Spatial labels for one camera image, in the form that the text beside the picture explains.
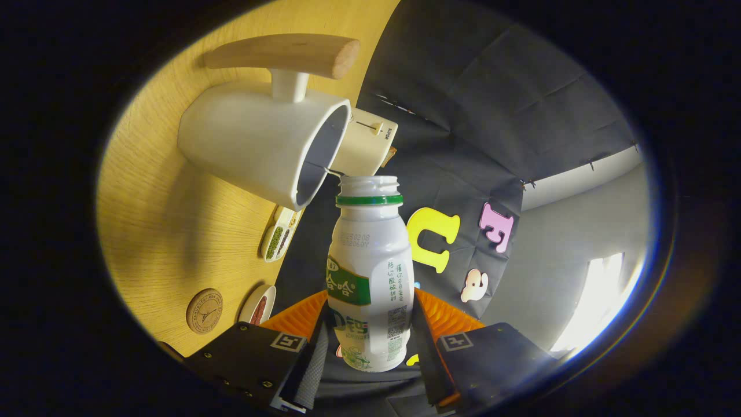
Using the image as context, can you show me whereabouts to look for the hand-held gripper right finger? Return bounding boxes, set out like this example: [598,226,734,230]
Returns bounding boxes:
[412,288,556,413]

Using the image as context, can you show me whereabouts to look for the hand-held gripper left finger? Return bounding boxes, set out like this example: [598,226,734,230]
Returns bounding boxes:
[184,290,331,413]

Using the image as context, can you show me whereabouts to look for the round wooden coaster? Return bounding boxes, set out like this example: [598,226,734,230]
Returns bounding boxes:
[186,288,223,335]

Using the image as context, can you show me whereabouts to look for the white juice bottle green label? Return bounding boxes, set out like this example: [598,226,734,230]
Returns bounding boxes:
[326,175,415,372]

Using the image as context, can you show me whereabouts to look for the white cup wooden handle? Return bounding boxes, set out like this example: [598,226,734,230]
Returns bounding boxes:
[177,34,361,212]

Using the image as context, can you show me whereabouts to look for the white oval plate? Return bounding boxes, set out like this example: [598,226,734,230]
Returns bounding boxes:
[239,284,277,325]

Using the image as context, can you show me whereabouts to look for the white divided bean dish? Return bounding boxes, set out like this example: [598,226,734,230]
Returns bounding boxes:
[260,206,302,264]

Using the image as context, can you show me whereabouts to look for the wooden table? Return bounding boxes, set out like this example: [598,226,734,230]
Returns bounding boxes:
[96,0,401,357]

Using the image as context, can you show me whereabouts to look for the cream toaster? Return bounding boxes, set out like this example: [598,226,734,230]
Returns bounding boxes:
[333,108,399,177]

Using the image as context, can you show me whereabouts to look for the black backdrop cloth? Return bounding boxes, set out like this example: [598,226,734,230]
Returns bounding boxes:
[272,0,643,417]

